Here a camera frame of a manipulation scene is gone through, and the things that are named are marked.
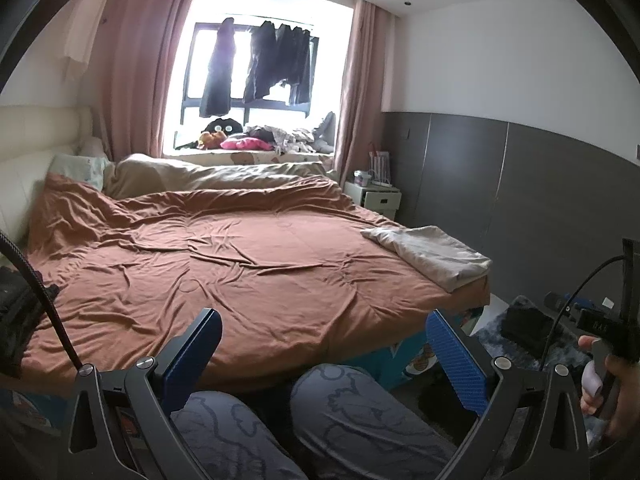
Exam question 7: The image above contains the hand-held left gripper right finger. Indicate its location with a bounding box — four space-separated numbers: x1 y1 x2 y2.
426 309 591 480

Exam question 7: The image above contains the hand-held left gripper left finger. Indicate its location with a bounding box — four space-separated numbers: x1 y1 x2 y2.
65 306 224 480

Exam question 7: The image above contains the beige jacket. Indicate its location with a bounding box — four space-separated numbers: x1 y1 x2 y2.
361 225 493 293

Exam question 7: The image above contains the black clothes pile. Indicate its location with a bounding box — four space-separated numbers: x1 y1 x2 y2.
0 265 61 378

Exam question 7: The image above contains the pile of light clothes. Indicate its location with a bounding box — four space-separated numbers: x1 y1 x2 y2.
245 124 316 156

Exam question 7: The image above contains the person's right hand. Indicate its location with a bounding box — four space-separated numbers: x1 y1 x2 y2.
577 335 640 441

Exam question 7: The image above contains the grey shaggy rug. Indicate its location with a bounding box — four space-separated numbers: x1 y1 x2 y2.
467 294 596 378

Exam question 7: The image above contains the blue cartoon bed sheet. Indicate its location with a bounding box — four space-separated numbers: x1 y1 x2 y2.
350 307 483 386

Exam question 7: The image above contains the black bag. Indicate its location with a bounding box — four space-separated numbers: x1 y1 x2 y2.
501 305 557 357

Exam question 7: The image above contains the brown duvet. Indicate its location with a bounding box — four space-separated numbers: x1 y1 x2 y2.
20 172 493 393

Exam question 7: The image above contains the person's right leg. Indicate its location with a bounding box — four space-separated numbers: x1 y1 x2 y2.
290 364 456 480

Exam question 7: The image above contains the white nightstand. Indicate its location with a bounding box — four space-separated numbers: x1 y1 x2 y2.
345 180 402 221

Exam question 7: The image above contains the beige blanket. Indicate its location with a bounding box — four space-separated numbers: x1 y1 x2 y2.
102 152 341 201

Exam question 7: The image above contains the striped rack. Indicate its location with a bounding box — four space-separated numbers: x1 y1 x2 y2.
369 150 393 186

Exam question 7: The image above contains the pale green pillow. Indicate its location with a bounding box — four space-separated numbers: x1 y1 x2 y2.
50 152 113 191

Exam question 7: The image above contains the pink cloth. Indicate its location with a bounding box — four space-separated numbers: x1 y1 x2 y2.
220 136 275 152

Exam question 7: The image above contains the black plush toy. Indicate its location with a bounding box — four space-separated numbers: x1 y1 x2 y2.
202 116 241 136

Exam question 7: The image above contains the grey cushion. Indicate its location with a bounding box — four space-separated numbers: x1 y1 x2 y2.
312 110 336 153

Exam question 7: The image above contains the cream padded headboard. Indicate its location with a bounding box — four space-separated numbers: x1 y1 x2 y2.
0 105 96 261

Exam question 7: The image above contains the dark long hanging coat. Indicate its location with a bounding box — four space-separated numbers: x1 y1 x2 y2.
199 17 237 118

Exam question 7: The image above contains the pink curtain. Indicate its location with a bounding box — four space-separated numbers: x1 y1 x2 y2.
332 0 393 186
102 0 201 161

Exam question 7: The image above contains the dark hanging jacket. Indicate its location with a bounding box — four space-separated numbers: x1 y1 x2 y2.
242 20 281 103

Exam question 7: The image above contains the dark hanging shirt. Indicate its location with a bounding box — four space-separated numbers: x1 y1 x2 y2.
275 22 313 106

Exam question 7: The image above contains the cream hanging cloth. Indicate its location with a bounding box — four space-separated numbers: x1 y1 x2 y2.
62 0 118 81

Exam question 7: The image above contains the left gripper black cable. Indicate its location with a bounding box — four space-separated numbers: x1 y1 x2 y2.
0 230 83 371

